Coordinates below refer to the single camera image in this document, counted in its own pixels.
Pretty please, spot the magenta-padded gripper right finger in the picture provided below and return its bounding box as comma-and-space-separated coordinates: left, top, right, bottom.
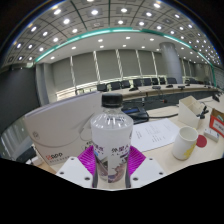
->
125, 145, 167, 190

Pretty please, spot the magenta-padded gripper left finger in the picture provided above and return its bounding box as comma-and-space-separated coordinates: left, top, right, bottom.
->
55, 145, 99, 190

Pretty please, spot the clear plastic water bottle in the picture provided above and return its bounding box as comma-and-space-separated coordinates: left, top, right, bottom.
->
90, 92, 135, 184

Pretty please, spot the white printed paper sheet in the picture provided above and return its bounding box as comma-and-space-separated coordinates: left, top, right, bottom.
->
130, 118, 181, 153

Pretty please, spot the large white cardboard box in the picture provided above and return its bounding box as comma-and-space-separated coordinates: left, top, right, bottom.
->
23, 91, 104, 166

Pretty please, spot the white mug with yellow print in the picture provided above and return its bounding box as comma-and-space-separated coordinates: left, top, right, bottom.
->
171, 126, 199, 161

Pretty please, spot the black desk device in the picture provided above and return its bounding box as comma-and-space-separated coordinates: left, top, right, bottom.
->
13, 145, 38, 165

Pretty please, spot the black pouch bag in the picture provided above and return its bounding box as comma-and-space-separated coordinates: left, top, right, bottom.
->
121, 105, 150, 125

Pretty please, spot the flat round red coaster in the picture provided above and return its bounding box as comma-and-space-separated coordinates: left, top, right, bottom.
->
195, 134, 208, 149

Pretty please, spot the small open white box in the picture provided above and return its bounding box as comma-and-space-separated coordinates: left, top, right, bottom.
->
177, 95, 205, 130

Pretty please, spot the small white remote control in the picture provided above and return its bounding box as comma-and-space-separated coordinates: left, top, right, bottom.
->
203, 127, 220, 143

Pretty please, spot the open red-edged cardboard box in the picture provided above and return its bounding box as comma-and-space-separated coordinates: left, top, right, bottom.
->
209, 108, 224, 138

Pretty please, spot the row of black chairs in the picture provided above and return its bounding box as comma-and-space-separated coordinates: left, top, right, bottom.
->
96, 76, 201, 93

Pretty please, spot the group of ceiling lights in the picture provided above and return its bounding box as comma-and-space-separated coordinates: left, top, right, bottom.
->
6, 0, 221, 68

